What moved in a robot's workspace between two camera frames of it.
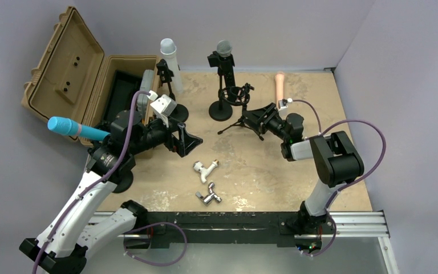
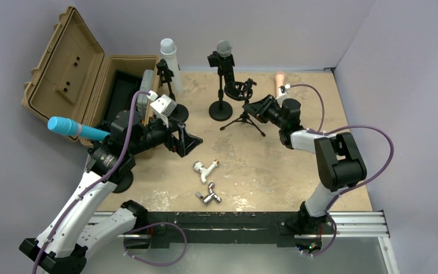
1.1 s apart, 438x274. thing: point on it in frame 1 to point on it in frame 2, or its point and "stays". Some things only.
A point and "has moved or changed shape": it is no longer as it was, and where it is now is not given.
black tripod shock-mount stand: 238,96 has moved or changed shape
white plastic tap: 199,167 stays
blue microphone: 68,127 stays
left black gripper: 185,142 stays
